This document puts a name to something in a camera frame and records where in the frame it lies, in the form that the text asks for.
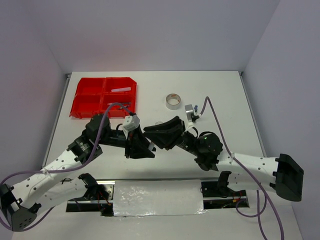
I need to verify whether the teal ink pen refill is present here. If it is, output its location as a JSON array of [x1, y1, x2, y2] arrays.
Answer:
[[107, 102, 131, 106]]

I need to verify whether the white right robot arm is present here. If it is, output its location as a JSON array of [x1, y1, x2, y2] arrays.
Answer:
[[143, 116, 304, 202]]

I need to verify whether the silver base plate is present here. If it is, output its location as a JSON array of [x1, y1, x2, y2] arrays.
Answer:
[[66, 179, 249, 217]]

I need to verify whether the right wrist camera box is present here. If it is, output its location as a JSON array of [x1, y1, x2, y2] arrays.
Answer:
[[184, 104, 202, 131]]

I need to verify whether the pink highlighter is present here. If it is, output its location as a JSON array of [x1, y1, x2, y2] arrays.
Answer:
[[111, 86, 132, 93]]

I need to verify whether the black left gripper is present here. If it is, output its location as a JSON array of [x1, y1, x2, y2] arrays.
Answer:
[[97, 122, 156, 159]]

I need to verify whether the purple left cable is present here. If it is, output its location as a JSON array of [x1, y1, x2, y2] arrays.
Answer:
[[0, 102, 137, 231]]

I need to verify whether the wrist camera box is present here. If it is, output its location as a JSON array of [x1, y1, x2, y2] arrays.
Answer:
[[122, 114, 140, 133], [184, 104, 202, 131]]

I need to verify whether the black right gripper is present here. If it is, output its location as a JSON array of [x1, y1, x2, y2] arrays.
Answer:
[[141, 116, 200, 157]]

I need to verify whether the large clear tape roll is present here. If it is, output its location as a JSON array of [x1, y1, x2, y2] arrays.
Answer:
[[165, 93, 181, 110]]

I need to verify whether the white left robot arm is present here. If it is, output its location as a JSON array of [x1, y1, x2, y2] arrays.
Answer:
[[0, 113, 156, 232]]

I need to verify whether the red four-compartment bin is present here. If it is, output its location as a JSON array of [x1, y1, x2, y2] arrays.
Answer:
[[69, 77, 138, 119]]

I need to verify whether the orange-tipped clear highlighter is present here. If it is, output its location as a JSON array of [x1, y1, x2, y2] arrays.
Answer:
[[148, 142, 156, 151]]

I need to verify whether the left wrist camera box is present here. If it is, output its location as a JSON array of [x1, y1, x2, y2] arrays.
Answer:
[[122, 114, 140, 133]]

